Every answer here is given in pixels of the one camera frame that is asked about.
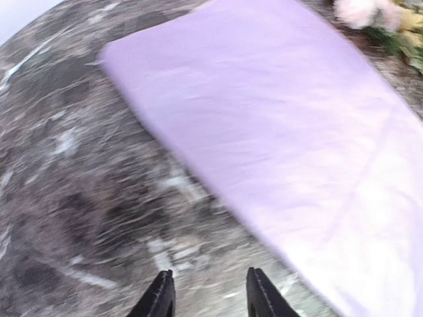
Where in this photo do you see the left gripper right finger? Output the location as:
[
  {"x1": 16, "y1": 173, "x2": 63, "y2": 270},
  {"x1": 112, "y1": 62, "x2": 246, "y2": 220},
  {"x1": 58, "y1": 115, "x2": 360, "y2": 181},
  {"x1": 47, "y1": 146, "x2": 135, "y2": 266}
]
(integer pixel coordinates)
[{"x1": 246, "y1": 267, "x2": 297, "y2": 317}]

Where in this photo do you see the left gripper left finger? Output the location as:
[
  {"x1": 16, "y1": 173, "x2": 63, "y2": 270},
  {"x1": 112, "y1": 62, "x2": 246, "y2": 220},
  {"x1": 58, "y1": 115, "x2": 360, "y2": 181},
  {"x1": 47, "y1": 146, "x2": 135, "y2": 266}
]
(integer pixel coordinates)
[{"x1": 127, "y1": 269, "x2": 176, "y2": 317}]

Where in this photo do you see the pink wrapping paper sheet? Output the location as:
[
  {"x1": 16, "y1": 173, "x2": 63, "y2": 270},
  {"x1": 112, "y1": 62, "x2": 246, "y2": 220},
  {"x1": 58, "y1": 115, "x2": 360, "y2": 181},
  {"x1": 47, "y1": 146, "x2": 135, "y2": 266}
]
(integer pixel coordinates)
[{"x1": 100, "y1": 1, "x2": 422, "y2": 316}]

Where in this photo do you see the yellow daisy bunch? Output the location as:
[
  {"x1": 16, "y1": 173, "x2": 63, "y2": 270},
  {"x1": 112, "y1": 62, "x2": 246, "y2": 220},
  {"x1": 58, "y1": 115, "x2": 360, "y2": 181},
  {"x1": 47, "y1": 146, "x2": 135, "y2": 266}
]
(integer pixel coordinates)
[{"x1": 364, "y1": 1, "x2": 422, "y2": 73}]

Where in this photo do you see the pink carnation stem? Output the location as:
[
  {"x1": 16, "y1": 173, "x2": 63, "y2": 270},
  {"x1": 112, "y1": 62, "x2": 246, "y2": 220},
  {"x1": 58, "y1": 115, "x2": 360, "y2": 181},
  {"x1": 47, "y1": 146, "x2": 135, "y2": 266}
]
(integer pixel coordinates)
[{"x1": 333, "y1": 0, "x2": 402, "y2": 31}]

